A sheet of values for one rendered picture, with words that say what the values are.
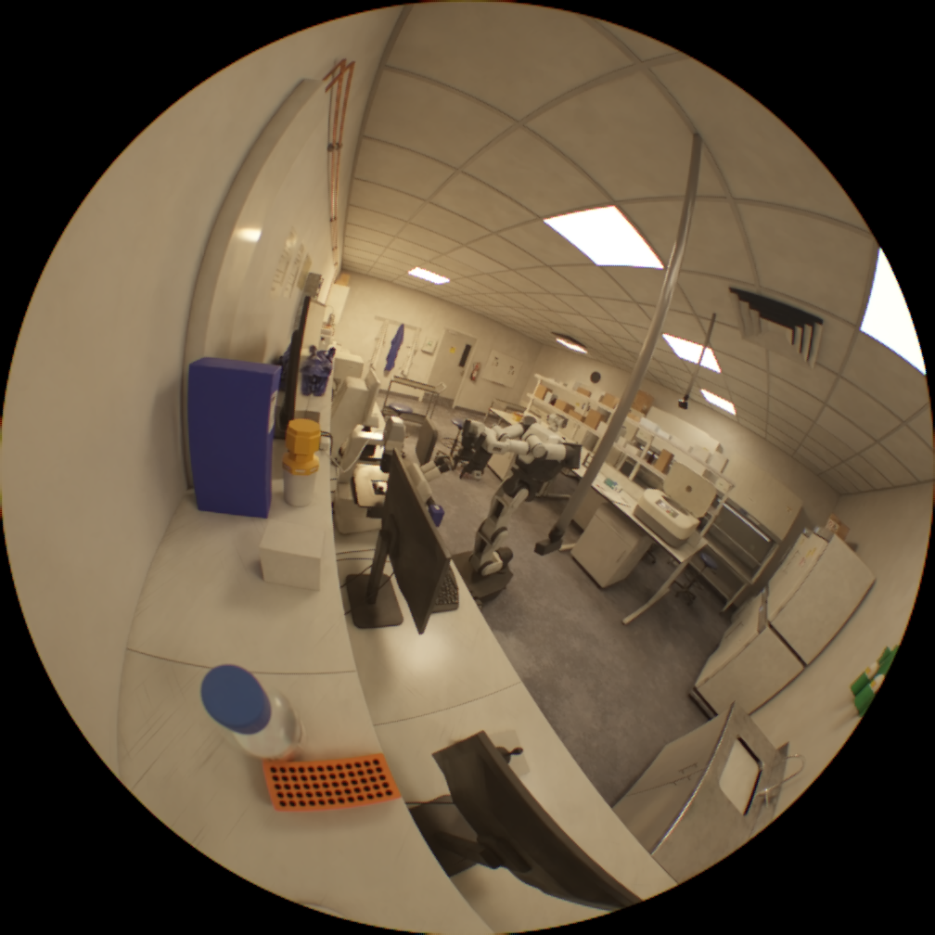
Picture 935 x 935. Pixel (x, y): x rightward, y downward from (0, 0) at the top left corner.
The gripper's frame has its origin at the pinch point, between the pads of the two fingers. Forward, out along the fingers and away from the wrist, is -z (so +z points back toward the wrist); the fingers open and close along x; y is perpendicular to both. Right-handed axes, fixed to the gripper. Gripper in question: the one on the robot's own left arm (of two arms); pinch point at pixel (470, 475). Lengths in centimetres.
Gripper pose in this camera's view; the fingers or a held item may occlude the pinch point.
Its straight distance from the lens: 154.3
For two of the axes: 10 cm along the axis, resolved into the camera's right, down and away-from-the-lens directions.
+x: -8.5, -1.0, -5.2
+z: 4.2, -7.4, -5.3
